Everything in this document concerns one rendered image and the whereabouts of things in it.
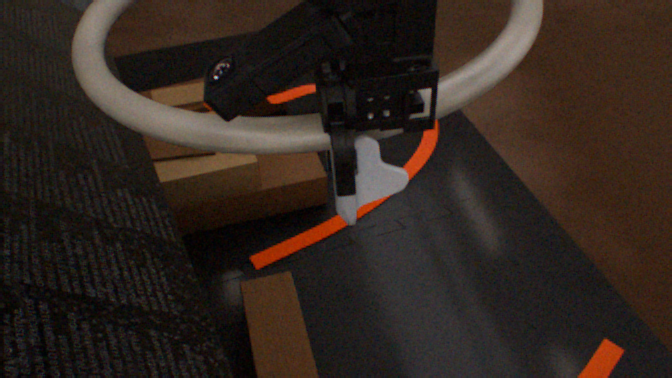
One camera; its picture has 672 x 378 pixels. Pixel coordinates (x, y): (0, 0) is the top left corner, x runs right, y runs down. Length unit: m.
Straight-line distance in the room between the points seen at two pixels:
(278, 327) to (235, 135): 0.84
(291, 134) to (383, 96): 0.08
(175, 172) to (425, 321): 0.71
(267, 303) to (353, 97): 0.93
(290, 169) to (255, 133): 1.13
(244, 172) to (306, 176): 0.18
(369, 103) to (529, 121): 1.64
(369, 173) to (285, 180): 1.10
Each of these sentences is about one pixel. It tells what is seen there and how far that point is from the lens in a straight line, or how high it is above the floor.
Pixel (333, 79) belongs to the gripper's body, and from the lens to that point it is 0.39.
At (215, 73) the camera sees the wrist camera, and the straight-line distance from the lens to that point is 0.42.
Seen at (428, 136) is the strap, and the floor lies 0.02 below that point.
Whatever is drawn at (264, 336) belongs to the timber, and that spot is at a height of 0.13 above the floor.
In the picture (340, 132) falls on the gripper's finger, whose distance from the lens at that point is 0.40.
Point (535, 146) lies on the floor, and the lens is 1.94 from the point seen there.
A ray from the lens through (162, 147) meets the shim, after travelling 1.53.
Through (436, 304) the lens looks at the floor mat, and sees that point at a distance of 1.44.
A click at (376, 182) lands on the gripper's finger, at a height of 0.89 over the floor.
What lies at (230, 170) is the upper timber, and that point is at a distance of 1.46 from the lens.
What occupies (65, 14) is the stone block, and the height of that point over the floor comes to 0.69.
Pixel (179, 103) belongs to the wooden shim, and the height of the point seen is 0.12.
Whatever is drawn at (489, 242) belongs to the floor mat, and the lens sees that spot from 1.59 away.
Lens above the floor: 1.21
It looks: 46 degrees down
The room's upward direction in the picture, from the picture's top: straight up
